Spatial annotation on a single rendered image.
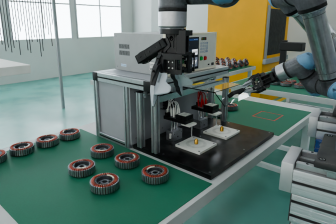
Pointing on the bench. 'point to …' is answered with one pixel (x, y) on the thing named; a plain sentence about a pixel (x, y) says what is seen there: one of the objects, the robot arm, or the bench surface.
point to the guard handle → (235, 92)
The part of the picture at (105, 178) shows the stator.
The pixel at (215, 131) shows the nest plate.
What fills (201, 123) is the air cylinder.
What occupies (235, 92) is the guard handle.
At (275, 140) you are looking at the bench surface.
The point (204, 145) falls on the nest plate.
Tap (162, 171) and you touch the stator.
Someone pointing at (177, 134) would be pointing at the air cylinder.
